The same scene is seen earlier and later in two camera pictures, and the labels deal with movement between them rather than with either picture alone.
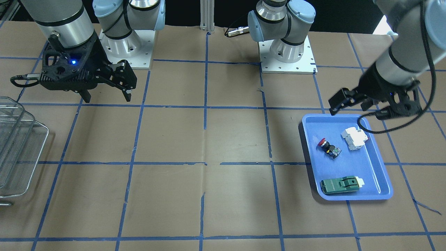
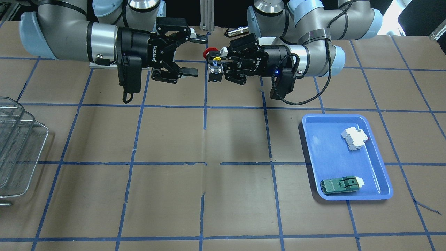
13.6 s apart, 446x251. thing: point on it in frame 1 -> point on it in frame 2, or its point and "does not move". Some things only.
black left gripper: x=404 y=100 -> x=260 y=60
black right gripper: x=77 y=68 -> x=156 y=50
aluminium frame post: x=207 y=15 does not move
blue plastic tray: x=332 y=157 does not move
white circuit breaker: x=356 y=139 does not move
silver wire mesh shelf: x=22 y=139 does not move
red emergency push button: x=332 y=151 -> x=213 y=56
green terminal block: x=346 y=183 does not move
